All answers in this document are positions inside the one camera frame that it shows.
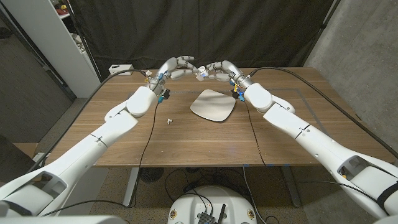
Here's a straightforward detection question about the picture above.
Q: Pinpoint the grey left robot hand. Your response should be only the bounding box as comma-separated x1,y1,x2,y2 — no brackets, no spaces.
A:
144,55,200,104

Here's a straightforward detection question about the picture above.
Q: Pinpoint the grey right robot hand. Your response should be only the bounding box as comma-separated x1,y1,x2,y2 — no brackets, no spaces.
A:
205,60,255,102

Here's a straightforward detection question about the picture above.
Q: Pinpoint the white AirPods case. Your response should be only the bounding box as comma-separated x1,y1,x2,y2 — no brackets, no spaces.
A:
196,65,210,82

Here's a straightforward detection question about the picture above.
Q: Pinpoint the white square dish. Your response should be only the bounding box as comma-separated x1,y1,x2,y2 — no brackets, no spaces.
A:
190,89,237,123

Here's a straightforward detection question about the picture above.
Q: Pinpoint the black curtain backdrop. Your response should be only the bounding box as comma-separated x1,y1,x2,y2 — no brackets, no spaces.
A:
67,0,336,84

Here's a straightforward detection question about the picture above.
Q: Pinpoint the white power strip box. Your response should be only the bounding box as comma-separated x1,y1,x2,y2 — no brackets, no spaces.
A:
108,64,135,76

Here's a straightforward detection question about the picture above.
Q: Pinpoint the black curtain stand pole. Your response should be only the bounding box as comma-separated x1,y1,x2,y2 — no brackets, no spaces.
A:
67,0,103,83
302,0,341,67

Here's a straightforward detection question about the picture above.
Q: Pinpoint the round black floor fan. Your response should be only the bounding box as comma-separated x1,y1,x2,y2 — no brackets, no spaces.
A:
139,167,165,184

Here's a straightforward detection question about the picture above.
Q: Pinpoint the white shelf cabinet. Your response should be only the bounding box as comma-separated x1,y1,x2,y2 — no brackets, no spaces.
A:
1,0,103,99

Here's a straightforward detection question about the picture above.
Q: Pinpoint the grey table leg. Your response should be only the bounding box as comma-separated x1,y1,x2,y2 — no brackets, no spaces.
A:
123,167,141,208
279,166,302,208

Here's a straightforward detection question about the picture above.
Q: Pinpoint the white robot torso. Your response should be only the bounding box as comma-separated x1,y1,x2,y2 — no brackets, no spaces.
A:
167,185,258,224

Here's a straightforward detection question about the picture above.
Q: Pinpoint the black module with antenna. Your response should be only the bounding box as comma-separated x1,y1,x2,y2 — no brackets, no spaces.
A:
198,203,227,224

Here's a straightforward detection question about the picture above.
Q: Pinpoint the person's dark trouser leg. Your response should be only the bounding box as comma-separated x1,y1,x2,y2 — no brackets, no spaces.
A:
0,133,35,183

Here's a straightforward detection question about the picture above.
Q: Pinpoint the thin black right hand cable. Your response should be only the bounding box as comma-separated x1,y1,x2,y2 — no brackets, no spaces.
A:
243,99,267,168

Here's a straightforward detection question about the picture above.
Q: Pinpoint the thin black hand cable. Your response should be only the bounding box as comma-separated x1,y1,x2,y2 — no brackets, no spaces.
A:
243,99,267,168
40,101,160,218

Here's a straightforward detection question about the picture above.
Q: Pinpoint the thin black left hand cable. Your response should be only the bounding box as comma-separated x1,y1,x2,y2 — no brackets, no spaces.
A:
40,101,160,218

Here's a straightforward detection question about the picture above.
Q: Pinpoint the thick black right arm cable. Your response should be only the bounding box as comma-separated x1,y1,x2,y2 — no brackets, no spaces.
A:
248,67,398,159

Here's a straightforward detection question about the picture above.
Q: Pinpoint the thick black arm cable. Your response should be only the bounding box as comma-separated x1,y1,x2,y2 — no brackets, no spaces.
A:
248,67,398,159
27,68,149,174

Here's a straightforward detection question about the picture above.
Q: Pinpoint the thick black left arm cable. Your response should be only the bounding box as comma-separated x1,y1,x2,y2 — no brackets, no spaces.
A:
27,68,149,174

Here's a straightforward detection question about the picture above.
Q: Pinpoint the black floor cable tangle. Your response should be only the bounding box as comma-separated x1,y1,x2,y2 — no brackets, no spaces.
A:
164,167,249,206

